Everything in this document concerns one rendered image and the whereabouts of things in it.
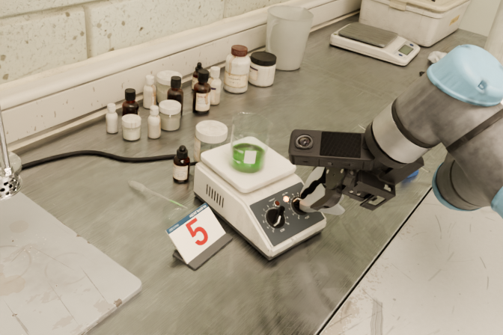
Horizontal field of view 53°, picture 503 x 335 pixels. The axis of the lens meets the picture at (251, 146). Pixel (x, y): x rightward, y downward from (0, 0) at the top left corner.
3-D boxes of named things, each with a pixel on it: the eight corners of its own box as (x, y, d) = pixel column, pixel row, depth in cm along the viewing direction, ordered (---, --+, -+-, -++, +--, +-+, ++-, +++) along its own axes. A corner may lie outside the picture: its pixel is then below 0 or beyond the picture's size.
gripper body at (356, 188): (370, 214, 73) (427, 176, 64) (319, 196, 70) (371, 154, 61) (368, 171, 77) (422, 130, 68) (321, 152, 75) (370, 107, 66)
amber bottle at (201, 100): (188, 108, 114) (191, 69, 109) (203, 105, 117) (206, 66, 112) (197, 116, 112) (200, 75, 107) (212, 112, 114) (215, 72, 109)
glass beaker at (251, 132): (273, 170, 82) (281, 125, 78) (246, 183, 78) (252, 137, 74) (243, 150, 86) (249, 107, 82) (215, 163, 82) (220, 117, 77)
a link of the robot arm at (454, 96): (500, 110, 50) (444, 45, 51) (424, 162, 58) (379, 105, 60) (529, 90, 55) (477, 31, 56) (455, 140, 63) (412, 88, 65)
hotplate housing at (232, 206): (325, 232, 83) (335, 194, 79) (268, 264, 75) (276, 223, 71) (239, 167, 97) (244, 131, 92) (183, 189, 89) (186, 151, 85)
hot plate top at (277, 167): (298, 171, 83) (299, 167, 83) (244, 195, 76) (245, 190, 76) (251, 138, 91) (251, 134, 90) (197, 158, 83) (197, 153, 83)
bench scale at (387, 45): (404, 69, 152) (409, 54, 150) (326, 45, 162) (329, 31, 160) (420, 53, 167) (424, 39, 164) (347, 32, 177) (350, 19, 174)
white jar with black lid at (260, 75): (270, 76, 135) (274, 51, 131) (275, 87, 129) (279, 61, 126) (245, 75, 134) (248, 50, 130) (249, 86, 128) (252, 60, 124)
